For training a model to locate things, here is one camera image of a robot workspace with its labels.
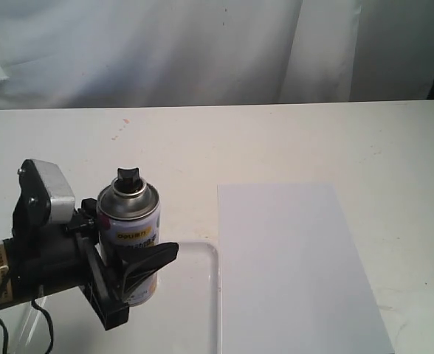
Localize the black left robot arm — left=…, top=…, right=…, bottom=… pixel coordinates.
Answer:
left=0, top=198, right=179, bottom=330

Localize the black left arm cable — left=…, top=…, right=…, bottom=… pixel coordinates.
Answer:
left=0, top=294, right=55, bottom=354

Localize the white paper sheet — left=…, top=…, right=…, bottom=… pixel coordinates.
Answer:
left=218, top=184, right=393, bottom=353

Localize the white square plastic tray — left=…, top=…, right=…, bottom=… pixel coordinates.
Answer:
left=13, top=241, right=221, bottom=353

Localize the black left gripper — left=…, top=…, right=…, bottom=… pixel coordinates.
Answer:
left=13, top=198, right=179, bottom=330

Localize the white polka-dot spray can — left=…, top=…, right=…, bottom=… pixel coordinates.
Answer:
left=96, top=167, right=162, bottom=307

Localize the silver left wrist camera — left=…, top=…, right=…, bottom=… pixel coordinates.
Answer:
left=12, top=159, right=75, bottom=242

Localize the white backdrop cloth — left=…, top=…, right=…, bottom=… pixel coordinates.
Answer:
left=0, top=1, right=434, bottom=109

